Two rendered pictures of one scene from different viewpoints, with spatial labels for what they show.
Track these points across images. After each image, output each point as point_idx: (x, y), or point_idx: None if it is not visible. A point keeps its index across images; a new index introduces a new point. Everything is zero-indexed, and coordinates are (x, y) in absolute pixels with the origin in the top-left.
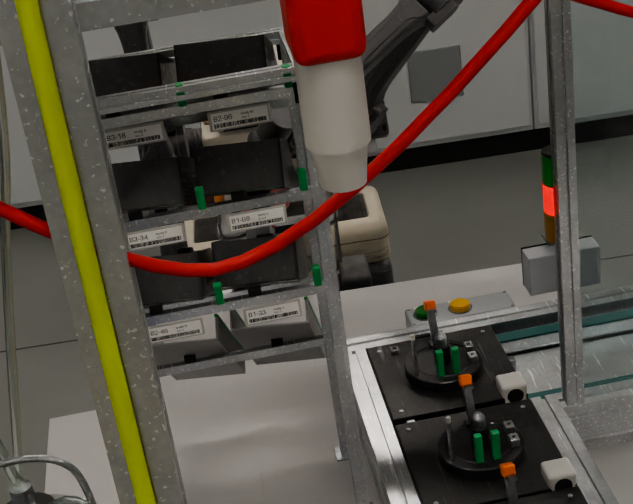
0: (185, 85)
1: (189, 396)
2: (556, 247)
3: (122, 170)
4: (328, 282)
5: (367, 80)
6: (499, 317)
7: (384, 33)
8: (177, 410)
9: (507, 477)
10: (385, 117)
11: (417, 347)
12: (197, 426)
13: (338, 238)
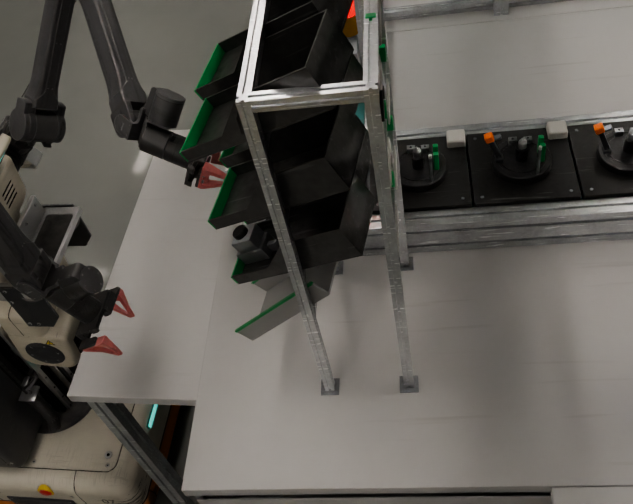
0: (376, 11)
1: (208, 369)
2: (360, 35)
3: (334, 142)
4: (394, 121)
5: (46, 85)
6: None
7: (107, 8)
8: (224, 379)
9: (498, 138)
10: None
11: None
12: (255, 364)
13: (85, 225)
